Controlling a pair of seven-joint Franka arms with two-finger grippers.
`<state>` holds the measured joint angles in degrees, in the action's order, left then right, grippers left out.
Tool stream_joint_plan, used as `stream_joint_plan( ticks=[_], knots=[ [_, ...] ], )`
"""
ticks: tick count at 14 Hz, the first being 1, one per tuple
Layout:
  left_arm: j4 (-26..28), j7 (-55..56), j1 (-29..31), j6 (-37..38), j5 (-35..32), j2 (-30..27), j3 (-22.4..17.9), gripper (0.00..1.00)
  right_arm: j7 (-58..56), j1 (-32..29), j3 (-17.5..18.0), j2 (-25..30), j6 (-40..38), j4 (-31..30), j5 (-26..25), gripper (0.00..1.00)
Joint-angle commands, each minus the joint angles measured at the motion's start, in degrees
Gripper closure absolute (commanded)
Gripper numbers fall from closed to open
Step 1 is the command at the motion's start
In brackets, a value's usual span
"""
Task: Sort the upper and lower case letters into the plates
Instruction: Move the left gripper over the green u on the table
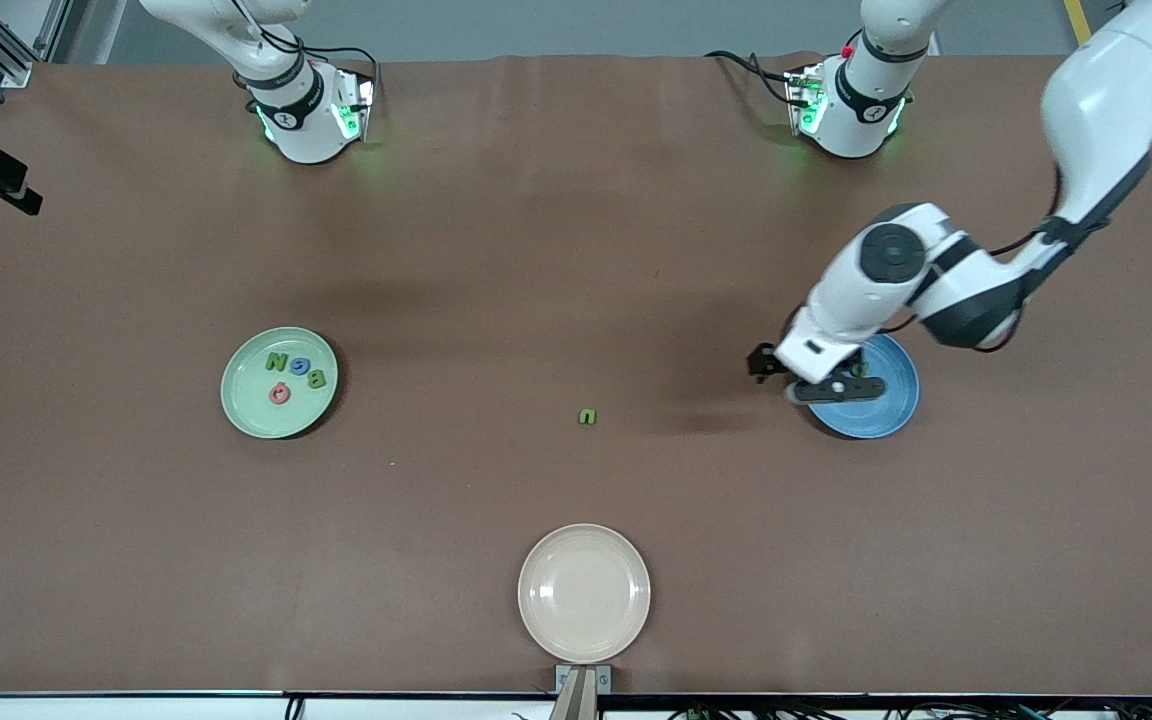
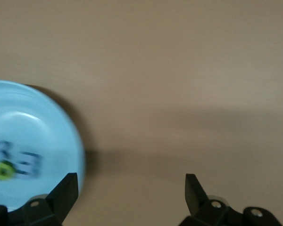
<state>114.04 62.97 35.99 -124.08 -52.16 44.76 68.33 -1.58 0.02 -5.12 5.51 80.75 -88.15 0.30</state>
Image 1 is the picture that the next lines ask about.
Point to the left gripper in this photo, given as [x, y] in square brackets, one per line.
[765, 361]

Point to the blue foam letter G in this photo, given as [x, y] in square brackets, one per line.
[293, 366]

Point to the red foam letter Q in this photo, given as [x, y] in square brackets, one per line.
[273, 394]

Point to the green foam letter B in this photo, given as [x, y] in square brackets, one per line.
[320, 380]

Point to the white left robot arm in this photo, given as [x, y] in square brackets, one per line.
[1106, 100]

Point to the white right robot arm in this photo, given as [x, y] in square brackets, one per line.
[306, 130]

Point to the blue plate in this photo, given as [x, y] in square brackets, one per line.
[876, 415]

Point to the beige plate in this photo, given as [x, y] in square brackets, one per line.
[584, 594]

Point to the light green plate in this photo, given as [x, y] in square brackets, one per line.
[311, 415]

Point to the aluminium frame profile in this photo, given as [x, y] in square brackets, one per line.
[16, 68]

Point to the grey metal bracket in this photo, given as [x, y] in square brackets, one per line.
[604, 678]

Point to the aluminium camera post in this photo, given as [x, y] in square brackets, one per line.
[576, 700]

